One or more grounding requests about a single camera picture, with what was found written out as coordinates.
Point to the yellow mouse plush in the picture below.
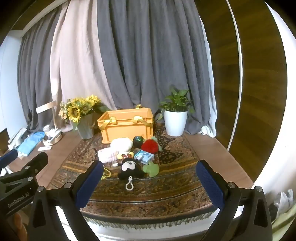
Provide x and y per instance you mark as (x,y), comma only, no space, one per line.
(126,154)

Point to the blue cloth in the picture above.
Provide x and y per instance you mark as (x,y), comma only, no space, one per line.
(30,143)

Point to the white cup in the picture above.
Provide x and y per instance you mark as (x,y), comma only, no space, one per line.
(46,128)

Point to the green plush toy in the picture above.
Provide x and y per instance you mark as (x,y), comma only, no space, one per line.
(151,169)

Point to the pink striped white plush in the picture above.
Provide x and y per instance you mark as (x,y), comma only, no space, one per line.
(107,155)

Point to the crumpled white cloth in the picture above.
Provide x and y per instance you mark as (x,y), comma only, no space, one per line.
(282,201)

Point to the patterned brown rug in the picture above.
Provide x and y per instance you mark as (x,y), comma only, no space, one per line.
(150,197)

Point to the narrow grey curtain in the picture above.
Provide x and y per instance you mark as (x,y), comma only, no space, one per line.
(34,81)

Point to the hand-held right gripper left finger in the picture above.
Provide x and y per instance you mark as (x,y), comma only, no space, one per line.
(90,185)

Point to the white plant pot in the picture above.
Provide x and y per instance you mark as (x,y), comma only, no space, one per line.
(175,122)

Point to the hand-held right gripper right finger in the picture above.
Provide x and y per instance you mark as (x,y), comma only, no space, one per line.
(210,187)

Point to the sunflower bouquet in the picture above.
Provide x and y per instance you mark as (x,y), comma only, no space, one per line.
(75,112)

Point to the light wooden strip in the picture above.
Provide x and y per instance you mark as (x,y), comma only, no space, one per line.
(46,106)

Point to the green potted plant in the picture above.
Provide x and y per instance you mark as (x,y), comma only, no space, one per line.
(177,102)

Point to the white plush toy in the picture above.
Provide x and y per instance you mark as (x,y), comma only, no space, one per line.
(121,143)

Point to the red strawberry plush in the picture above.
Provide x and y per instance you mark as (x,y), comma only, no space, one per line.
(150,146)

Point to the white sheer curtain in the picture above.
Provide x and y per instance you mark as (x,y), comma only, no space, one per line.
(211,115)

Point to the grey flower vase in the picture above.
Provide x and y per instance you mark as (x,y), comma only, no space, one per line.
(85,129)

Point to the blue and white toy box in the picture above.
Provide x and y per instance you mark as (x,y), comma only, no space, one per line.
(144,157)

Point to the orange plastic crate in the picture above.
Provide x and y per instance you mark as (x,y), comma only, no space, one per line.
(124,132)

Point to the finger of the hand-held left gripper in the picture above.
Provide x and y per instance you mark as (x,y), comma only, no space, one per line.
(34,164)
(8,157)

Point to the beige curtain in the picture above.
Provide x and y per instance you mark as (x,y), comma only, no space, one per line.
(78,58)

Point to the black and green ball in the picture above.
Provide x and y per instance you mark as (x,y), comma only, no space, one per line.
(138,140)

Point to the black pirate plush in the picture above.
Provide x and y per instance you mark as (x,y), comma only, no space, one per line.
(129,170)

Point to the small white card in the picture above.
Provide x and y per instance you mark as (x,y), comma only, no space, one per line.
(45,148)

